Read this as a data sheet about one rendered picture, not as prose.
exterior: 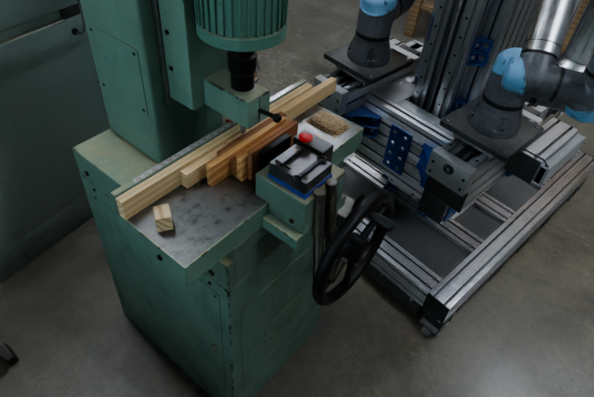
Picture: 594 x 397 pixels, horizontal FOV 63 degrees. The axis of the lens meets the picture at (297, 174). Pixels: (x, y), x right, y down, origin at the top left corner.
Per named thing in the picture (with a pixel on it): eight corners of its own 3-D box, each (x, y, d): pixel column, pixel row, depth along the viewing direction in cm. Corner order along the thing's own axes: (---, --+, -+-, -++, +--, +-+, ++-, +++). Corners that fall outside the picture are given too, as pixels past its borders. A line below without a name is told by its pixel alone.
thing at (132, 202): (125, 220, 96) (121, 202, 93) (119, 215, 97) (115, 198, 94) (310, 100, 132) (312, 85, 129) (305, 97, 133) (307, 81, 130)
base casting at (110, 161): (226, 293, 107) (225, 269, 101) (77, 173, 132) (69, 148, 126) (343, 190, 134) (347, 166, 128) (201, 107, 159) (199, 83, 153)
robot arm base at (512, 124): (483, 103, 152) (494, 76, 146) (528, 126, 145) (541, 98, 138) (457, 120, 144) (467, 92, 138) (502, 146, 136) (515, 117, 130)
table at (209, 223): (221, 318, 88) (220, 300, 84) (118, 232, 102) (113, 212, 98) (392, 161, 125) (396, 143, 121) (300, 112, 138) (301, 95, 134)
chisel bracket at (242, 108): (247, 135, 105) (247, 103, 100) (203, 110, 111) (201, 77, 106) (270, 121, 110) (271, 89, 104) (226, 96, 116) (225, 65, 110)
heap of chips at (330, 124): (336, 138, 121) (337, 132, 119) (304, 121, 125) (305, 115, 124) (351, 125, 125) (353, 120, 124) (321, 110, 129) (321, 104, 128)
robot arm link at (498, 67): (484, 80, 143) (500, 38, 134) (532, 92, 140) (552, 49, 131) (481, 101, 135) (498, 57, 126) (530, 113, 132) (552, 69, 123)
